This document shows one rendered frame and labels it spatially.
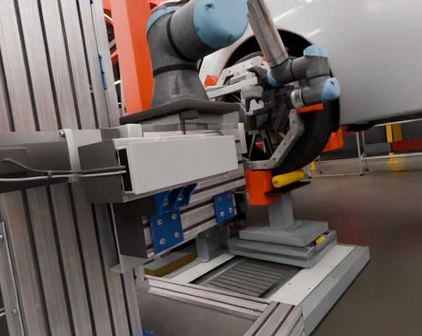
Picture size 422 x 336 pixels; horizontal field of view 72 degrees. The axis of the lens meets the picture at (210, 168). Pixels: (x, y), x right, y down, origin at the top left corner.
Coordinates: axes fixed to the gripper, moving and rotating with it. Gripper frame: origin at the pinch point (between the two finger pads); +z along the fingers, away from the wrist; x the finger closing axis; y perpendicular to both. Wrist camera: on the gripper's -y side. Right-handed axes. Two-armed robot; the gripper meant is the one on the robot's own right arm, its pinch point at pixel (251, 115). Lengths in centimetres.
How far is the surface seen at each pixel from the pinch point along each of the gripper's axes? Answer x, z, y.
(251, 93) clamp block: 1.2, -2.4, 8.4
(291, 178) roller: -30.1, 2.3, -31.7
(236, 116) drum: -5.7, 12.2, 1.6
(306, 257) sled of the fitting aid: -22, -5, -69
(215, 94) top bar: -1.5, 19.2, 13.1
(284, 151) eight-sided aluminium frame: -20.6, -1.4, -17.7
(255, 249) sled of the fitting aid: -22, 25, -69
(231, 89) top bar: -1.5, 9.9, 13.0
